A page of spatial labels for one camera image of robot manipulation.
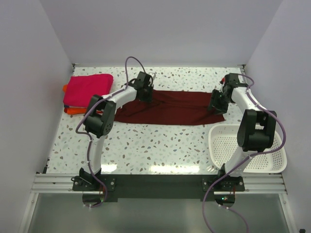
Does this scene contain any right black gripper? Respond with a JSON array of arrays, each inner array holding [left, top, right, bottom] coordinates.
[[207, 89, 233, 115]]

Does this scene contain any dark red t-shirt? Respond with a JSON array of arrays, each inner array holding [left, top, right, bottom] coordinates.
[[115, 90, 225, 126]]

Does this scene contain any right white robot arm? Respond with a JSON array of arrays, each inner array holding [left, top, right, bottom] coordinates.
[[207, 73, 276, 191]]

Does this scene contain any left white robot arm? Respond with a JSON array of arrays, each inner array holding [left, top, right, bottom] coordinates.
[[76, 71, 156, 190]]

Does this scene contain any white perforated plastic basket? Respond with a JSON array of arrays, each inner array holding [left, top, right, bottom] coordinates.
[[208, 124, 287, 173]]

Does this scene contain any folded pink t-shirt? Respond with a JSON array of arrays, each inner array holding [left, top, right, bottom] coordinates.
[[63, 74, 114, 108]]

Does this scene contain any folded orange t-shirt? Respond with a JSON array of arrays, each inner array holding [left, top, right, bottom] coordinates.
[[62, 84, 88, 115]]

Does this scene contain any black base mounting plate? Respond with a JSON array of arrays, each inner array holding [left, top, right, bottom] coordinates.
[[71, 174, 245, 203]]

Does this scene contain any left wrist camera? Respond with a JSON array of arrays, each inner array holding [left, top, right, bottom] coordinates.
[[149, 72, 156, 79]]

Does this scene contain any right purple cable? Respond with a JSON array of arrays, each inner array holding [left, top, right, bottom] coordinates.
[[202, 74, 287, 233]]

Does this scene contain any aluminium extrusion rail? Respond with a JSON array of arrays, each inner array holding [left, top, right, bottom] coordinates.
[[31, 174, 287, 194]]

